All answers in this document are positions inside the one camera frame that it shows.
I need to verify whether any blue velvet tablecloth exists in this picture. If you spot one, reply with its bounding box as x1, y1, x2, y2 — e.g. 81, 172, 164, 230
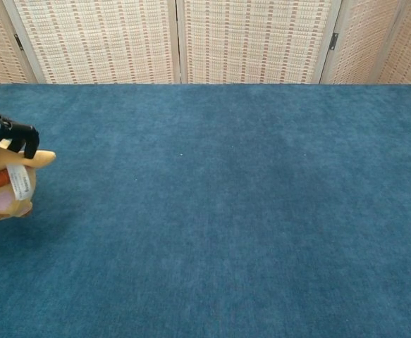
0, 82, 411, 338

